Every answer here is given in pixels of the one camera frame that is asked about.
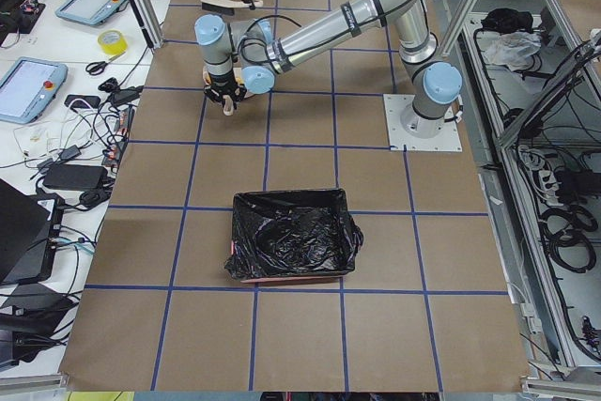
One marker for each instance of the beige dustpan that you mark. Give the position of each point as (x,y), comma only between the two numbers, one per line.
(238,73)

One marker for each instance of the crumpled white cloth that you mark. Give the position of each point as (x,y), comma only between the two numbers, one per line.
(514,51)

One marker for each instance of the black lined trash bin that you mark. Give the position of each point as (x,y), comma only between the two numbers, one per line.
(288,235)

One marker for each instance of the far teach pendant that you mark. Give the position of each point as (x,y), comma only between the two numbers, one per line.
(88,12)

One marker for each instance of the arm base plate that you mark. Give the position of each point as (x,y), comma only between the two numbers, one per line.
(409,132)

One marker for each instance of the large black power brick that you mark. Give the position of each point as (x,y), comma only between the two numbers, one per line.
(74,177)

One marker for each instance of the teach pendant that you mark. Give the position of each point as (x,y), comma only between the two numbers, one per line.
(28,87)
(88,12)

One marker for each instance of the black smartphone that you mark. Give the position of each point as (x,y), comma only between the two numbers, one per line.
(82,101)

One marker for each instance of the white hand brush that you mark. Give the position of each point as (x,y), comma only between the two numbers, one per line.
(229,7)

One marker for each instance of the near teach pendant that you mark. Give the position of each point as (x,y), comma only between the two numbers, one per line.
(28,87)

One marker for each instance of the yellow tape roll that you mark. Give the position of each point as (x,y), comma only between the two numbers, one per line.
(112,42)

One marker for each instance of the black laptop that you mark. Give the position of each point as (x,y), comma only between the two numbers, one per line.
(29,228)

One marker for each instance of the black handled scissors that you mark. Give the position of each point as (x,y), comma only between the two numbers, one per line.
(98,67)

